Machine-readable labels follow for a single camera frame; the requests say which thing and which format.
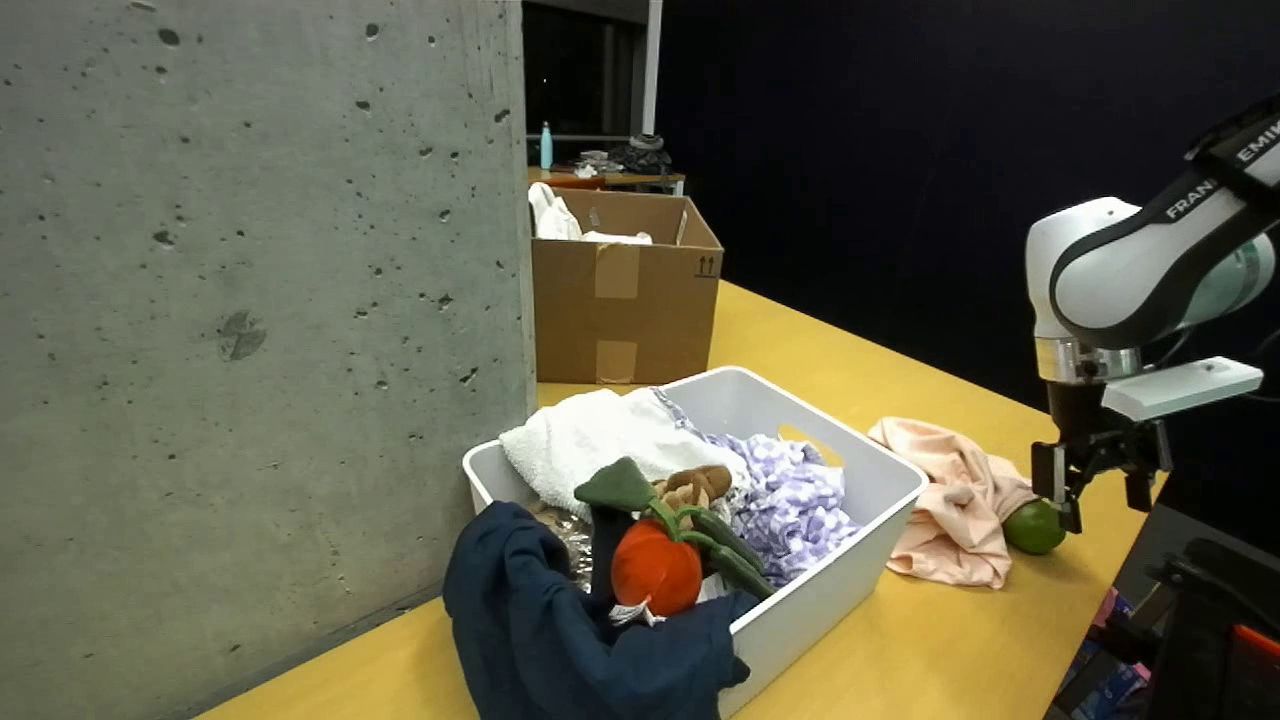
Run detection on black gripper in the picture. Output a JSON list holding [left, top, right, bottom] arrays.
[[1029, 377, 1175, 541]]

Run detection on green pear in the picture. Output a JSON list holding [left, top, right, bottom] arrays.
[[1000, 495, 1072, 561]]

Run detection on light pink shirt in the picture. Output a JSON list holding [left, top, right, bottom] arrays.
[[866, 414, 1039, 592]]

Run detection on white plastic basket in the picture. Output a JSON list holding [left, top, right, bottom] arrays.
[[458, 365, 930, 720]]

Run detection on black clamp with orange tip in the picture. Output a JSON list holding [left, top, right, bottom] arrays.
[[1150, 531, 1280, 720]]

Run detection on purple floral cloth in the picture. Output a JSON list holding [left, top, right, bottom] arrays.
[[677, 427, 861, 592]]

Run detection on orange plush with green leaves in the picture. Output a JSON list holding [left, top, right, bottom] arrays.
[[571, 456, 775, 633]]

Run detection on brown cardboard box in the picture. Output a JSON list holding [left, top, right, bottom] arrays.
[[529, 183, 726, 391]]

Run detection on white textured cloth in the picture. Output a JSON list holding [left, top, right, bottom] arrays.
[[496, 385, 751, 517]]

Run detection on long wooden window desk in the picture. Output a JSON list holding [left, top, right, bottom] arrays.
[[525, 166, 693, 201]]

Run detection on grey clutter pile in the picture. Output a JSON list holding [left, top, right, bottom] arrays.
[[571, 132, 677, 183]]

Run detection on navy blue cloth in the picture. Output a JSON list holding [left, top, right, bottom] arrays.
[[440, 500, 763, 720]]

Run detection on white crumpled bag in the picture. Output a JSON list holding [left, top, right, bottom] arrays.
[[525, 179, 656, 249]]

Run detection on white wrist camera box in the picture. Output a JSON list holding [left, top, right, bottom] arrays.
[[1098, 352, 1268, 427]]

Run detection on white window frame post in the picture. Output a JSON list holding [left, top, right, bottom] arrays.
[[641, 0, 668, 136]]

